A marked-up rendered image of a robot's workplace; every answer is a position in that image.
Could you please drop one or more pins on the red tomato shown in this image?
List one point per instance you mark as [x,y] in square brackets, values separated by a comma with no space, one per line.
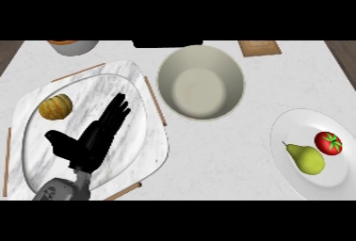
[328,143]

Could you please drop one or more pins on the small yellow striped squash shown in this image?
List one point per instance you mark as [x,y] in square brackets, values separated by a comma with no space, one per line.
[55,107]

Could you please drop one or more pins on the white plate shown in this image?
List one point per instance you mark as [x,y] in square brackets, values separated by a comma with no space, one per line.
[302,131]

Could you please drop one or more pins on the beige bowl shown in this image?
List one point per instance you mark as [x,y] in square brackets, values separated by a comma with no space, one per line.
[201,82]

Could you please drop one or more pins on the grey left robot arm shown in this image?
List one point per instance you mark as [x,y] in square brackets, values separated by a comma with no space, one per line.
[65,190]

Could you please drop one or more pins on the marble tray with wooden trim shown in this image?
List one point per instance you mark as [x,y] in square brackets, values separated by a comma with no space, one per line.
[152,141]

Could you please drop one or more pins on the grey cup with orange content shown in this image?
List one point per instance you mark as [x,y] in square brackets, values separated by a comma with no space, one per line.
[73,47]

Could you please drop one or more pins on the marble oval plate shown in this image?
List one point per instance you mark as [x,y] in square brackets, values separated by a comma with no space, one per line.
[92,94]

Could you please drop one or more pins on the green pear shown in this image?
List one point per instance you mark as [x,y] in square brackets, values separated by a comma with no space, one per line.
[306,159]

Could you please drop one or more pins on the brown wooden board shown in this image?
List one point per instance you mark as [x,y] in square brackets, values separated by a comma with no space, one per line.
[259,48]

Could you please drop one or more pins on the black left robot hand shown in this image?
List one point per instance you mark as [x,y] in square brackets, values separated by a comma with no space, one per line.
[95,138]

